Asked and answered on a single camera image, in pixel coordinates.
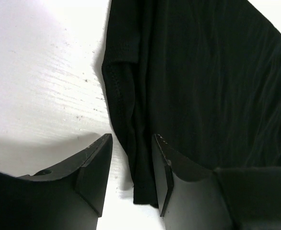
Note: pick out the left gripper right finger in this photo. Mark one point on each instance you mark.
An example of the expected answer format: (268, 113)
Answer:
(184, 188)

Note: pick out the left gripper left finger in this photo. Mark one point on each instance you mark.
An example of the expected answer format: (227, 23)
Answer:
(89, 169)

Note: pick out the black tank top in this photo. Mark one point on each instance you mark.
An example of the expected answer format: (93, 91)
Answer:
(203, 74)

